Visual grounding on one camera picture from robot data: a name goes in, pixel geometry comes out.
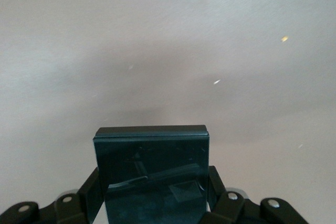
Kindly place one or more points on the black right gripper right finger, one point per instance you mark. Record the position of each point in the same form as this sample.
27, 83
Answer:
223, 203

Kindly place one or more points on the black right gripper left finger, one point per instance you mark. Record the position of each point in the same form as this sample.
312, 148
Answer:
84, 203

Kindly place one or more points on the black phone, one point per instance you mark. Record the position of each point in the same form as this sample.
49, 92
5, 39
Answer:
155, 171

